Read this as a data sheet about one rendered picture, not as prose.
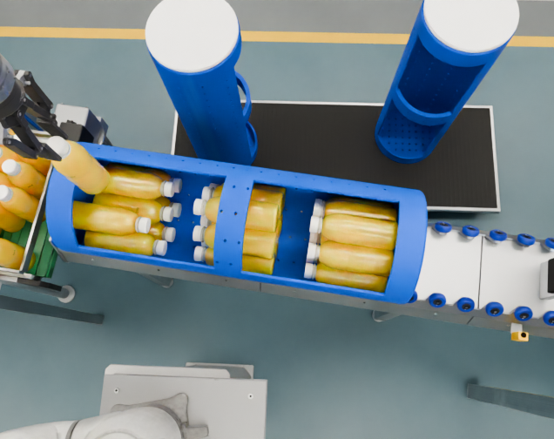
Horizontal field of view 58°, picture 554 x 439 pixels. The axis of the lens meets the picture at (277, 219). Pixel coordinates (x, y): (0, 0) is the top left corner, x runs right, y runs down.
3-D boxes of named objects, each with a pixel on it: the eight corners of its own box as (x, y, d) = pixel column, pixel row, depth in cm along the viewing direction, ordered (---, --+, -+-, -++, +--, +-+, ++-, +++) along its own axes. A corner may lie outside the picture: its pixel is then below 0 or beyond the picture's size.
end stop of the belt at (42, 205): (27, 272, 141) (22, 270, 138) (24, 272, 141) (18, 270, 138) (65, 140, 151) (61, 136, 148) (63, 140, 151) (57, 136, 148)
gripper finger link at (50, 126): (35, 122, 91) (37, 118, 91) (52, 137, 98) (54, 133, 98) (51, 124, 91) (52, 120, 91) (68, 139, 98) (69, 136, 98)
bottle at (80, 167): (80, 167, 117) (42, 132, 99) (111, 165, 117) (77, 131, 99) (78, 196, 115) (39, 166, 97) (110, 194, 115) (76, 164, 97)
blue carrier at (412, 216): (395, 313, 134) (423, 292, 107) (78, 263, 140) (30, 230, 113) (403, 213, 143) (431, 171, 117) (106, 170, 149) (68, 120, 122)
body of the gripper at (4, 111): (3, 113, 73) (34, 139, 82) (20, 63, 75) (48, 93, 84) (-46, 106, 74) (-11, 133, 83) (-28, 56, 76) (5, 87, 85)
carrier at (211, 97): (226, 188, 230) (270, 147, 235) (188, 92, 145) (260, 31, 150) (184, 147, 236) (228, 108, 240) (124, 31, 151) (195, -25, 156)
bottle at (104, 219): (67, 233, 128) (138, 244, 126) (60, 213, 123) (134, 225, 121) (79, 213, 133) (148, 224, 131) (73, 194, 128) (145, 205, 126)
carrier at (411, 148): (374, 106, 239) (374, 163, 231) (421, -30, 154) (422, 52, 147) (435, 108, 238) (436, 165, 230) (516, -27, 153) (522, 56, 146)
